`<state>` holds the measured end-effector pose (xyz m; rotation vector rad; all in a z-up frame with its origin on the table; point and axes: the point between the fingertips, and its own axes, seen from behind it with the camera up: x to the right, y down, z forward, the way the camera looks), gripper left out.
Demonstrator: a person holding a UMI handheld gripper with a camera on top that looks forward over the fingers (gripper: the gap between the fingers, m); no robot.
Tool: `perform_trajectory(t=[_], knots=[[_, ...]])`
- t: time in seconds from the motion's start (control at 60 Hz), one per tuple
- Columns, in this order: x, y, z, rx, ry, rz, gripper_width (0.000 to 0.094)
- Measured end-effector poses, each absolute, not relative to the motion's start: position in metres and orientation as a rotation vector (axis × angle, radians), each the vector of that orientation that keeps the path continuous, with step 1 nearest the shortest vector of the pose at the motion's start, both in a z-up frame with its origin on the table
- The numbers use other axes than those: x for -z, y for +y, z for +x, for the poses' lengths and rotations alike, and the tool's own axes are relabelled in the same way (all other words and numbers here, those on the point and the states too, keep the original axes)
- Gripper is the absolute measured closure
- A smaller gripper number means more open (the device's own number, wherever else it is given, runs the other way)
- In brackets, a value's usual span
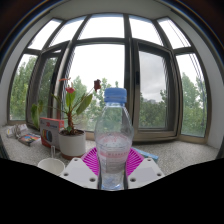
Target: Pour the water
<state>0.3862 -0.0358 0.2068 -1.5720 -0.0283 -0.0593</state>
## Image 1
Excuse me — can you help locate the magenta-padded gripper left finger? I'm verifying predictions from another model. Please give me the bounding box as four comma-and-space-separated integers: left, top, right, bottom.
59, 146, 101, 190

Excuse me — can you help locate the small colourful booklet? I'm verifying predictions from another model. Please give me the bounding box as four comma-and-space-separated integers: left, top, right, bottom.
17, 132, 42, 147

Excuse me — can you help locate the red and white printed box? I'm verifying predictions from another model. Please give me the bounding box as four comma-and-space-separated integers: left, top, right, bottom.
39, 116, 65, 150

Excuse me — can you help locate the clear blue-capped water bottle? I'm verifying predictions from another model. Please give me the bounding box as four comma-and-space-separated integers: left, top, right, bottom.
94, 87, 135, 191

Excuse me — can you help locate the light blue flat pack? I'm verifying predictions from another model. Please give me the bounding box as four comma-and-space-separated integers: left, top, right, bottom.
133, 147, 160, 164

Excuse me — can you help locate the flowering plant in white pot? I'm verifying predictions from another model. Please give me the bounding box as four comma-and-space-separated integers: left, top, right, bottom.
30, 78, 102, 161

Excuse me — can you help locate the white and yellow packet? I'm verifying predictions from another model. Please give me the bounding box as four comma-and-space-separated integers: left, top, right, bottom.
5, 123, 30, 139

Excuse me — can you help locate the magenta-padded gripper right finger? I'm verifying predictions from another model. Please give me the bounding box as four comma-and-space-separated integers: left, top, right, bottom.
125, 147, 166, 190

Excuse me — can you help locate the brown-framed bay window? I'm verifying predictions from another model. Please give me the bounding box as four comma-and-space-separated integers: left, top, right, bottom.
6, 12, 213, 145

